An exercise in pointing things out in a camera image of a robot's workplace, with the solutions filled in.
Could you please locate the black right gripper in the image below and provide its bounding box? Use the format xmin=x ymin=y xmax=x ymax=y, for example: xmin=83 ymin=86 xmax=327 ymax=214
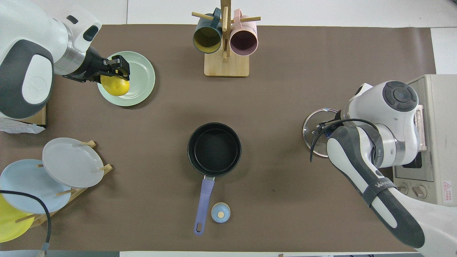
xmin=316 ymin=110 xmax=343 ymax=136

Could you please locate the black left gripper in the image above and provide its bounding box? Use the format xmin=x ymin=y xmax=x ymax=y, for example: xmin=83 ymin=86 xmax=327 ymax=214
xmin=66 ymin=46 xmax=131 ymax=83

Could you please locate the glass lid blue knob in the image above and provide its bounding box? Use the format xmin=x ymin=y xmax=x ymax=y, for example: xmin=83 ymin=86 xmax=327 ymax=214
xmin=302 ymin=108 xmax=343 ymax=158

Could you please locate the pale green plate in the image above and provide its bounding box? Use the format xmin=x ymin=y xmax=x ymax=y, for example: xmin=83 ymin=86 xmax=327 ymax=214
xmin=97 ymin=51 xmax=156 ymax=107

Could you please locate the grey plate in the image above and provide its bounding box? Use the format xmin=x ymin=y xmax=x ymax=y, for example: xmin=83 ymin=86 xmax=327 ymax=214
xmin=42 ymin=138 xmax=105 ymax=188

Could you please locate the wooden plate rack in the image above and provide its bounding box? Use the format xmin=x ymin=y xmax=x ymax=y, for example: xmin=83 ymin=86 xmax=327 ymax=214
xmin=14 ymin=140 xmax=113 ymax=229

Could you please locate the light blue plate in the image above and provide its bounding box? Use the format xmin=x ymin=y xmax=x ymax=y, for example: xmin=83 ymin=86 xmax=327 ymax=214
xmin=0 ymin=159 xmax=72 ymax=214

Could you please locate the yellow plate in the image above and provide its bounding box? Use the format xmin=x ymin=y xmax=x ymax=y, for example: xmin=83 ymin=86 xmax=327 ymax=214
xmin=0 ymin=195 xmax=35 ymax=243

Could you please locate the brown table mat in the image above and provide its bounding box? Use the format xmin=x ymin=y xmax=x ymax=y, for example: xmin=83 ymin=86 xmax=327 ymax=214
xmin=0 ymin=24 xmax=437 ymax=252

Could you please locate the dark teal mug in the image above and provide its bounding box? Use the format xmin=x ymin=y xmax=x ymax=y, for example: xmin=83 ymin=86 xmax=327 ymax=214
xmin=193 ymin=8 xmax=222 ymax=54

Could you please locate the wooden mug rack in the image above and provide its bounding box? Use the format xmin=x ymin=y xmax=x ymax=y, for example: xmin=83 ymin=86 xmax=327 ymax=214
xmin=192 ymin=0 xmax=261 ymax=77

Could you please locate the beige toaster oven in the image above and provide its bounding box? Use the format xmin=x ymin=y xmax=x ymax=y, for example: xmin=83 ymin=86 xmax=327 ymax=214
xmin=393 ymin=74 xmax=457 ymax=207

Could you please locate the dark blue saucepan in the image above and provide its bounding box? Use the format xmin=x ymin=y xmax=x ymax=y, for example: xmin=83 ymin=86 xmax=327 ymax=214
xmin=187 ymin=122 xmax=242 ymax=236

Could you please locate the pink mug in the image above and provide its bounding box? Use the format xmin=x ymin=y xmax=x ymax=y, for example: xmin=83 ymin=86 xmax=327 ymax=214
xmin=230 ymin=9 xmax=258 ymax=56

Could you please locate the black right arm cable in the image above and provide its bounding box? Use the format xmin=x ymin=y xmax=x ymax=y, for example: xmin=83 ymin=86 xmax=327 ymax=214
xmin=310 ymin=119 xmax=379 ymax=163

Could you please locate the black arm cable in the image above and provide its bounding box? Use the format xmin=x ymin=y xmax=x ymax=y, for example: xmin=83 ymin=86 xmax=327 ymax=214
xmin=0 ymin=190 xmax=51 ymax=257
xmin=310 ymin=119 xmax=379 ymax=163

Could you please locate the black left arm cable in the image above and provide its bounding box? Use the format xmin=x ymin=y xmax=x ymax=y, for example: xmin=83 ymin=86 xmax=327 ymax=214
xmin=0 ymin=190 xmax=51 ymax=257

